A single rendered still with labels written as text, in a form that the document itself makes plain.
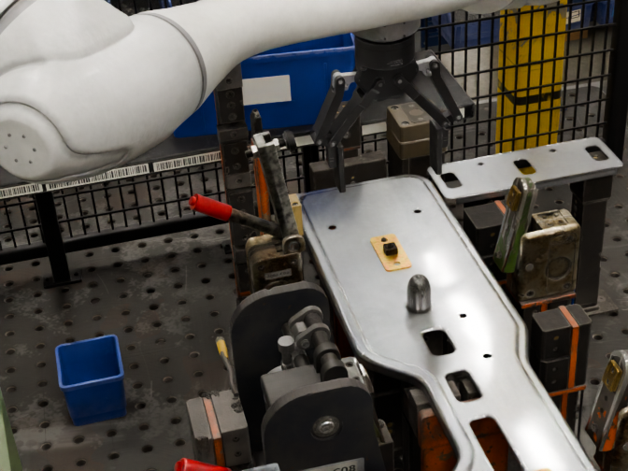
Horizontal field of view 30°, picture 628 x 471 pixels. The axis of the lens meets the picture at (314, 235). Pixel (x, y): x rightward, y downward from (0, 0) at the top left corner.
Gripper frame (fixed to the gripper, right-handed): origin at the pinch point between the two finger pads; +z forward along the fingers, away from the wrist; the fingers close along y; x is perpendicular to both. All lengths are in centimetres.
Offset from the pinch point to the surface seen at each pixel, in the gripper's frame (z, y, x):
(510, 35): 14, 43, 61
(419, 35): 72, 66, 186
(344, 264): 13.4, -6.8, -0.5
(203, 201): -1.0, -25.1, -0.8
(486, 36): 65, 79, 162
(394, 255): 13.1, 0.3, -1.3
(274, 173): -3.9, -15.7, -1.8
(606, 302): 43, 42, 14
